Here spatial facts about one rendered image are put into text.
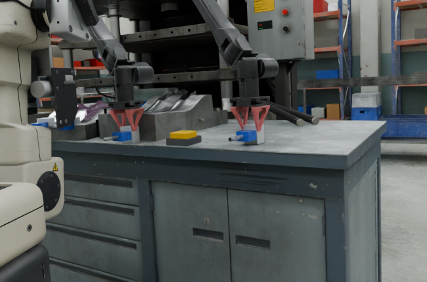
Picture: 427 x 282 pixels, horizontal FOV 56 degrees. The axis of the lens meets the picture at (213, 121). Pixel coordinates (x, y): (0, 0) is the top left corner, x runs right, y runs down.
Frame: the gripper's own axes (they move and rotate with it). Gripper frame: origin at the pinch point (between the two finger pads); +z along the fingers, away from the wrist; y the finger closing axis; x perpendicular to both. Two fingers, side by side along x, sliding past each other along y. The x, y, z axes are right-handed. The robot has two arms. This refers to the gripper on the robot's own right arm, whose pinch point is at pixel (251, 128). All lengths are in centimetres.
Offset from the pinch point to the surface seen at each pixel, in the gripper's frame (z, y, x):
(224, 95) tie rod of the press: -6, 60, -62
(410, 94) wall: 35, 127, -653
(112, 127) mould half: 0, 51, 12
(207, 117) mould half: 0.1, 38.3, -23.9
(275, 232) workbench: 29.2, -7.9, 2.3
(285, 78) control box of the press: -13, 38, -84
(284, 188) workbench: 15.9, -11.9, 2.6
